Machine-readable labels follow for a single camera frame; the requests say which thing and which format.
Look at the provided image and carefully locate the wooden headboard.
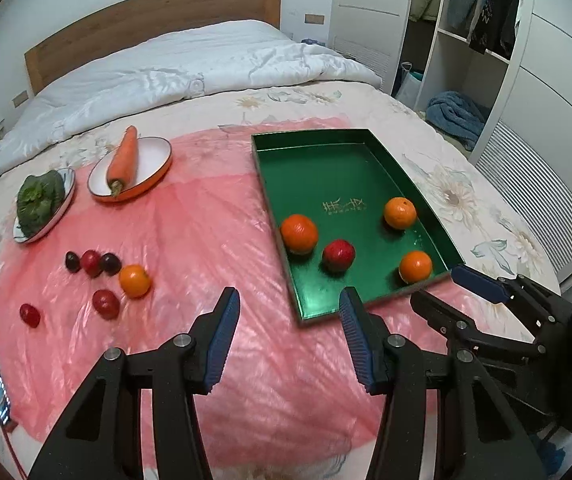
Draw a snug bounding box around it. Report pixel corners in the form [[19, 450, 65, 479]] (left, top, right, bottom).
[[24, 0, 282, 94]]

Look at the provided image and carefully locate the carrot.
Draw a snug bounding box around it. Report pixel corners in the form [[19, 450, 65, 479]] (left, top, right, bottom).
[[106, 126, 138, 197]]

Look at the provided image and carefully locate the dark plum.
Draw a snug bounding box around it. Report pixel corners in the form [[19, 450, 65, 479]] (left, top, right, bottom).
[[65, 252, 81, 273], [100, 252, 122, 276]]

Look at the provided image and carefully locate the white duvet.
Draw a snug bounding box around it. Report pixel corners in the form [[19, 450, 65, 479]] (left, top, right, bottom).
[[0, 20, 382, 177]]

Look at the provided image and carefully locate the green tray box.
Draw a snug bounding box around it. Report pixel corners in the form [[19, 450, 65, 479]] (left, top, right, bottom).
[[251, 129, 463, 325]]

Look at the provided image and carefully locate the large front orange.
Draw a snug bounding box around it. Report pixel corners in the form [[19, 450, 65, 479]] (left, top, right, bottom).
[[280, 214, 318, 256]]

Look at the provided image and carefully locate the white bag on floor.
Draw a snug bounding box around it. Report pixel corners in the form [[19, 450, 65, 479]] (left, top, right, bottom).
[[394, 62, 423, 108]]

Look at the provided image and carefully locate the white wardrobe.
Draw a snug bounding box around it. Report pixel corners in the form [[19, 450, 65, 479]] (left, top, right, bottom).
[[328, 0, 572, 288]]

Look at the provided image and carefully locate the floral bed sheet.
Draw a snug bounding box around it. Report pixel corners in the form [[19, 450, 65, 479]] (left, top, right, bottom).
[[0, 81, 558, 479]]

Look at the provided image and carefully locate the small orange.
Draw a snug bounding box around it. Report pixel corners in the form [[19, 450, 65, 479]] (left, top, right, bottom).
[[118, 264, 152, 299]]

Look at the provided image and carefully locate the pink plastic sheet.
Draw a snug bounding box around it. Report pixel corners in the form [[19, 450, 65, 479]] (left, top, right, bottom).
[[0, 116, 532, 468]]

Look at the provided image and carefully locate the orange rimmed white plate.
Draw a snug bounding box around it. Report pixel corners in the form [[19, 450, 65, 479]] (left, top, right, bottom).
[[86, 136, 172, 203]]

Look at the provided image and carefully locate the blue folded blanket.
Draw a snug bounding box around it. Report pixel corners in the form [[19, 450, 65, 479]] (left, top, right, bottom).
[[425, 90, 491, 152]]

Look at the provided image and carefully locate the green leafy vegetable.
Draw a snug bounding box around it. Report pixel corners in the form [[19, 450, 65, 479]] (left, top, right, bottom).
[[16, 170, 66, 237]]

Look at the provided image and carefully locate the white oval dish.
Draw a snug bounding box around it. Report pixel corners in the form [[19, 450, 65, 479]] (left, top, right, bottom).
[[13, 168, 77, 245]]

